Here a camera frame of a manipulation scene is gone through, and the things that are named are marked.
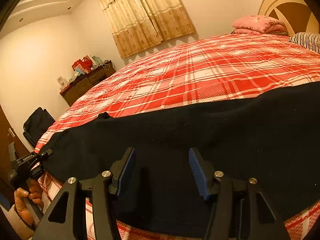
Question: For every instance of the cream round headboard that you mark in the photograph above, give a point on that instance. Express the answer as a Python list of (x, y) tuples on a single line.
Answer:
[(296, 15)]

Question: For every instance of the beige patterned window curtain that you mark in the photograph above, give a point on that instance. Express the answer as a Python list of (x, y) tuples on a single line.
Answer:
[(138, 25)]

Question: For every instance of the red white plaid bedspread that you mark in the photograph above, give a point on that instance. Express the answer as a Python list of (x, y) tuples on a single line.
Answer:
[(217, 68)]

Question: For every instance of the red gift bag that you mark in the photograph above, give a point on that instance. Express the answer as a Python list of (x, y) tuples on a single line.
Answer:
[(84, 65)]

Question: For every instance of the dark wooden desk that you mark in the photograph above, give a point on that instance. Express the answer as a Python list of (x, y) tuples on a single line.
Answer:
[(84, 83)]

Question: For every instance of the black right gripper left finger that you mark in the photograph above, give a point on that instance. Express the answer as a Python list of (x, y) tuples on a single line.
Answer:
[(65, 217)]

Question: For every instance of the white greeting card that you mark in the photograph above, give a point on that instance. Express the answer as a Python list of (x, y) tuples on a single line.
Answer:
[(62, 82)]

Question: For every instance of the brown wooden door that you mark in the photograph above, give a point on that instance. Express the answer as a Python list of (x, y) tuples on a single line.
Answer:
[(11, 148)]

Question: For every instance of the black folding chair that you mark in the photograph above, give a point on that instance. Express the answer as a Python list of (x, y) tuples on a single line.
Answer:
[(36, 125)]

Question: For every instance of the pink folded blanket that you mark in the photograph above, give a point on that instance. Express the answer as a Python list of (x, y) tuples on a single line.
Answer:
[(259, 24)]

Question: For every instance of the striped pillow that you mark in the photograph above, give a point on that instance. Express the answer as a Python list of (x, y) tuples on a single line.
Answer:
[(307, 40)]

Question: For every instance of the black pants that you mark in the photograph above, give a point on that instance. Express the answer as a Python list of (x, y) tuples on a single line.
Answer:
[(273, 137)]

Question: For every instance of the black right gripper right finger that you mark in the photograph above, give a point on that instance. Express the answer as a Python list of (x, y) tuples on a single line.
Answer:
[(241, 209)]

